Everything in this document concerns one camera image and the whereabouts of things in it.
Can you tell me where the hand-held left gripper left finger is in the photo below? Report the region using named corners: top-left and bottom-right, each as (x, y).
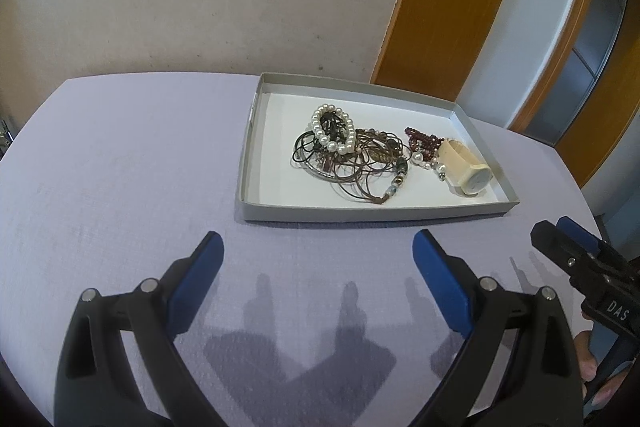
top-left (52, 231), bottom-right (223, 427)

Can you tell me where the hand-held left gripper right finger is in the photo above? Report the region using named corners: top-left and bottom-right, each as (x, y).
top-left (411, 229), bottom-right (586, 427)

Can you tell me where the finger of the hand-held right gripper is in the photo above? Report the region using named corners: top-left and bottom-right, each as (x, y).
top-left (531, 217), bottom-right (608, 293)

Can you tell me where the cream wristwatch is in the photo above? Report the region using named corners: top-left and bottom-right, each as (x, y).
top-left (437, 138), bottom-right (493, 196)

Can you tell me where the grey cardboard tray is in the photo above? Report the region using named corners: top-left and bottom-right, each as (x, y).
top-left (235, 72), bottom-right (521, 224)

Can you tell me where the dark red bead necklace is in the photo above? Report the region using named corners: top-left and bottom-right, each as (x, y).
top-left (404, 126), bottom-right (446, 160)

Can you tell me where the brown cord bead necklace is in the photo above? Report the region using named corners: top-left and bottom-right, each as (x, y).
top-left (320, 127), bottom-right (416, 205)

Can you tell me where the silver bangle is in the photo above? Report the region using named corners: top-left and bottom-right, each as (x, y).
top-left (307, 164), bottom-right (351, 182)

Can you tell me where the black cord necklace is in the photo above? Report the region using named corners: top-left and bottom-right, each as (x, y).
top-left (291, 112), bottom-right (351, 172)

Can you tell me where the white pearl bracelet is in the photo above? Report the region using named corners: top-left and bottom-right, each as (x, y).
top-left (310, 104), bottom-right (358, 156)

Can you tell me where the person's right hand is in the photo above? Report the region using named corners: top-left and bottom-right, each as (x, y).
top-left (574, 331), bottom-right (598, 405)

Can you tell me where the lilac tablecloth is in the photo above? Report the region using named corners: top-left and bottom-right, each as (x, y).
top-left (0, 69), bottom-right (608, 427)

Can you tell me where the glass door with wooden frame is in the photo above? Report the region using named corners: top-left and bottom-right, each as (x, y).
top-left (507, 0), bottom-right (640, 162)

